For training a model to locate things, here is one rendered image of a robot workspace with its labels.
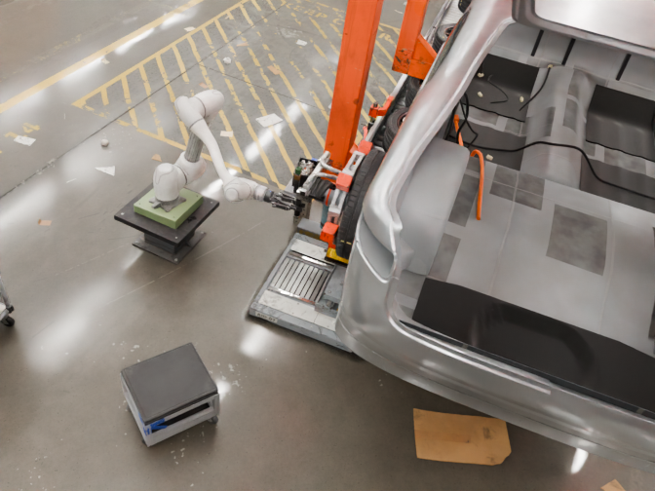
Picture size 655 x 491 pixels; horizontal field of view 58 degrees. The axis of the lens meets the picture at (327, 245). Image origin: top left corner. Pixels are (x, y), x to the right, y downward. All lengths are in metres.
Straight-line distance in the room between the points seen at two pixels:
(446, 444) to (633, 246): 1.50
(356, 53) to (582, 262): 1.68
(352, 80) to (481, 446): 2.24
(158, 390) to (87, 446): 0.51
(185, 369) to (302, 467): 0.81
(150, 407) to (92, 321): 0.98
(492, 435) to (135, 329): 2.23
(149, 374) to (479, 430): 1.89
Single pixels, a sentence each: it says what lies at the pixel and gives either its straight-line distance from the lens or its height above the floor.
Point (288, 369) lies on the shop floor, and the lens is 3.67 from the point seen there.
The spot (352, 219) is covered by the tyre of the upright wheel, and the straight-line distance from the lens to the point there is 3.17.
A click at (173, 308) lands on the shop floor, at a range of 3.95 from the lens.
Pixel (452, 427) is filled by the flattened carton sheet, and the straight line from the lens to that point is 3.69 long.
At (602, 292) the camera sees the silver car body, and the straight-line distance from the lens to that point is 3.34.
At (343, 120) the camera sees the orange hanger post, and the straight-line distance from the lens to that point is 3.73.
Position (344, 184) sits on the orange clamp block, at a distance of 3.14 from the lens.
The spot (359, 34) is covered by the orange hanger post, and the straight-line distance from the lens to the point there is 3.47.
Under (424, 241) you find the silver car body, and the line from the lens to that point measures 2.99.
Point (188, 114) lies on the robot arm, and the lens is 3.55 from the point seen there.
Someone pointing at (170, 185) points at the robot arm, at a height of 0.55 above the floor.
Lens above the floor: 3.05
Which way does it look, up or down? 44 degrees down
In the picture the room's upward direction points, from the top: 11 degrees clockwise
